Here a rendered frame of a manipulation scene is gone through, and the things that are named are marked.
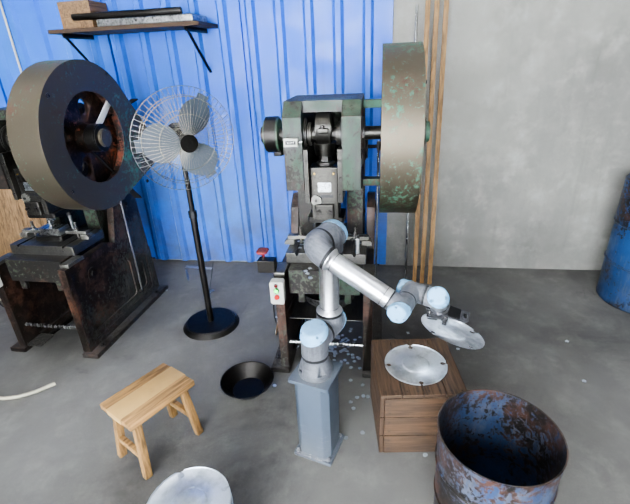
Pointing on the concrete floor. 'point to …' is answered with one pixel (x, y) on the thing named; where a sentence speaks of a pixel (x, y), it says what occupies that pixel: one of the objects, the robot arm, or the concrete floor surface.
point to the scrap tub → (497, 451)
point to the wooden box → (409, 399)
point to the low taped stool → (165, 396)
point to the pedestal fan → (223, 322)
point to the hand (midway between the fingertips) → (446, 318)
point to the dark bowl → (247, 380)
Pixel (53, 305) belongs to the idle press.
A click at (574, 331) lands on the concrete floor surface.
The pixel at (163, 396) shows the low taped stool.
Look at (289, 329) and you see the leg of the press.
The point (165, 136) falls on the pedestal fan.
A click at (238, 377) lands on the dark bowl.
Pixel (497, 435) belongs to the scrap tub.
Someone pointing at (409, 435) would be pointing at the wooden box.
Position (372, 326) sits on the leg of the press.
